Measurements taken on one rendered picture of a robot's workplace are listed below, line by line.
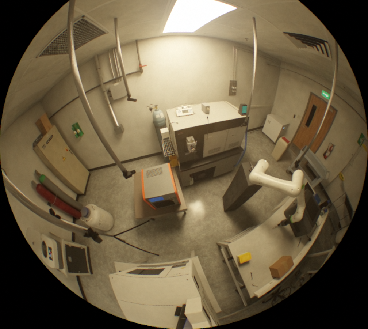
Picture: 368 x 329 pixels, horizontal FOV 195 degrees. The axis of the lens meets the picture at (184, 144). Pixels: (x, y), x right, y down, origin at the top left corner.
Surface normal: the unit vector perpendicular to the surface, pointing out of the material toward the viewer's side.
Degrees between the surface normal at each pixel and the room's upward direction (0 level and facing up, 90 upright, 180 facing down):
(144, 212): 0
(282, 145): 84
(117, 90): 90
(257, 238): 0
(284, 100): 90
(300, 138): 90
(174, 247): 0
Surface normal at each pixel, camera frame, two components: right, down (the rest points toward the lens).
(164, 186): -0.07, -0.74
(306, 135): -0.96, 0.24
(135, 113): 0.27, 0.63
